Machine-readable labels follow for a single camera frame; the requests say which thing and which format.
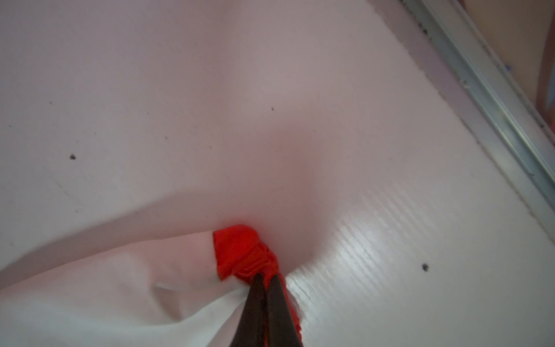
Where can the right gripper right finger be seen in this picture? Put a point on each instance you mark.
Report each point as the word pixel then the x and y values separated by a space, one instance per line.
pixel 281 330

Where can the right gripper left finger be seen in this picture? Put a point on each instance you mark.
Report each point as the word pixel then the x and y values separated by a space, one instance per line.
pixel 251 327

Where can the rainbow kids hooded jacket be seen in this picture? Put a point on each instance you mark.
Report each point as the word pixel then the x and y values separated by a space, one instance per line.
pixel 182 291

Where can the aluminium cage frame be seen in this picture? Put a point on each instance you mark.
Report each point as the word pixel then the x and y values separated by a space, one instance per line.
pixel 482 73

